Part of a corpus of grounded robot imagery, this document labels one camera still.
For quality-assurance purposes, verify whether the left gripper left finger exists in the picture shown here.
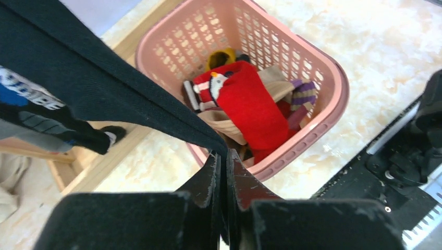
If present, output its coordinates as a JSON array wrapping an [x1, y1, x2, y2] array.
[[34, 155, 221, 249]]

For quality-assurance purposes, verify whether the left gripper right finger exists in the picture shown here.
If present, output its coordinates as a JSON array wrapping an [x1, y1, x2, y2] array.
[[226, 149, 404, 249]]

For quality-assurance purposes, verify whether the beige maroon striped sock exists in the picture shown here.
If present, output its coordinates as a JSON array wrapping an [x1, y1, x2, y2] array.
[[198, 65, 317, 145]]

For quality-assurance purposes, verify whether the pink plastic laundry basket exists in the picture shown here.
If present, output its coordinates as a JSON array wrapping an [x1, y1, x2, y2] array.
[[135, 1, 349, 181]]

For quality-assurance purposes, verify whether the plain red sock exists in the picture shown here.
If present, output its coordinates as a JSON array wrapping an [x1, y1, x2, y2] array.
[[193, 61, 293, 164]]

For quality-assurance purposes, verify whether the mustard yellow sock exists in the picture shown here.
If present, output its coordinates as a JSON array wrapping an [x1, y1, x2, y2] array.
[[205, 47, 237, 71]]

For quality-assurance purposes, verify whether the black patterned sport sock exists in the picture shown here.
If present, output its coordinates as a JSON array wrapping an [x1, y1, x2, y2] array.
[[1, 67, 127, 155]]

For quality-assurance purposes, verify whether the beige crumpled cloth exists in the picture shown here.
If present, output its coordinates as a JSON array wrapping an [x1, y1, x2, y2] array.
[[1, 153, 31, 223]]

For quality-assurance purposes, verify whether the wooden drying rack frame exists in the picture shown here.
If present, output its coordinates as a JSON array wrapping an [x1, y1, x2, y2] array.
[[0, 0, 187, 194]]

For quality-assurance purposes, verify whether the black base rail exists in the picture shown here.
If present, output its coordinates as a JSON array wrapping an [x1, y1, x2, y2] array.
[[313, 71, 441, 249]]

